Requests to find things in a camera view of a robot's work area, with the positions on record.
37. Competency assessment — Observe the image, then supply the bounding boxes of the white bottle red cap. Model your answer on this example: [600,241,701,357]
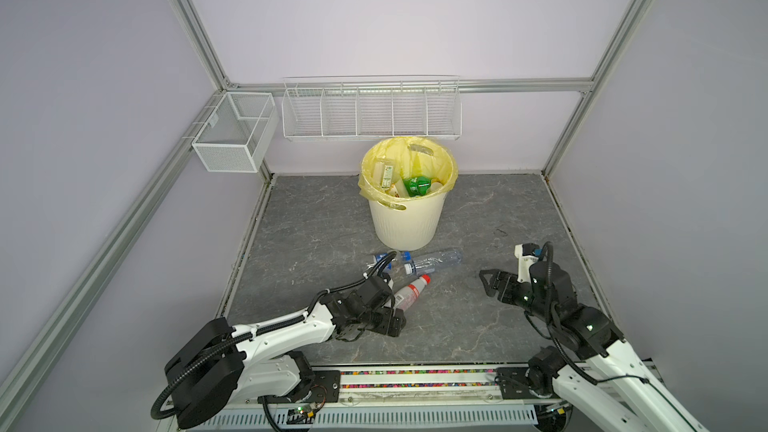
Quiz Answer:
[394,275,431,311]

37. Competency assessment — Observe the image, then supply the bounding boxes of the green soda bottle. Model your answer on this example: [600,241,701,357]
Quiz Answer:
[404,176,432,197]

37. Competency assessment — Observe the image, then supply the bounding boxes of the clear bottle red white label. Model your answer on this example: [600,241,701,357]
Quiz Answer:
[386,178,411,198]

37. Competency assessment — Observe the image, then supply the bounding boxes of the clear bottle green label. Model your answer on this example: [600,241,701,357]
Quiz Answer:
[373,159,396,190]

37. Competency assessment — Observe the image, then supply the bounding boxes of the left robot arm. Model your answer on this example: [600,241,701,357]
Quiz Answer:
[150,273,406,430]

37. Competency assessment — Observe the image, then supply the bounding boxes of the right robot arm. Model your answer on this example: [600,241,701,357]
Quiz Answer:
[479,261,705,431]

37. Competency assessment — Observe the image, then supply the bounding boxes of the cream plastic waste bin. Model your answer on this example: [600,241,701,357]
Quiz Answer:
[365,191,450,251]

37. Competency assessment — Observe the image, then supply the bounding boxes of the yellow bin liner bag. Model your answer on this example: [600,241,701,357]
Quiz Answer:
[358,136,459,210]

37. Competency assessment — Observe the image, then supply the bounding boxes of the Pepsi water bottle blue label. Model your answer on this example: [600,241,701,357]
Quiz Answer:
[366,251,399,273]

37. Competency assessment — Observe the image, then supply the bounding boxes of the clear crushed water bottle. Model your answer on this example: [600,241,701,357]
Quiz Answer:
[403,248,463,276]

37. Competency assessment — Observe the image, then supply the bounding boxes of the small white mesh basket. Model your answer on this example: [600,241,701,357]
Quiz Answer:
[192,92,278,173]

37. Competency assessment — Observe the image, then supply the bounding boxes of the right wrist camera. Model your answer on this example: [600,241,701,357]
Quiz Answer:
[514,243,541,283]

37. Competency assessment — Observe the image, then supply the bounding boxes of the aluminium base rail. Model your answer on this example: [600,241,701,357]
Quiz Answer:
[157,362,691,432]

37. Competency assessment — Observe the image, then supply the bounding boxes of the long white wire shelf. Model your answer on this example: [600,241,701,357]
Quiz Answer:
[282,75,463,141]

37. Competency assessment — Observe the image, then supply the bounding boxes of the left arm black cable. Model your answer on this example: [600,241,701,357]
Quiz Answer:
[149,250,398,421]

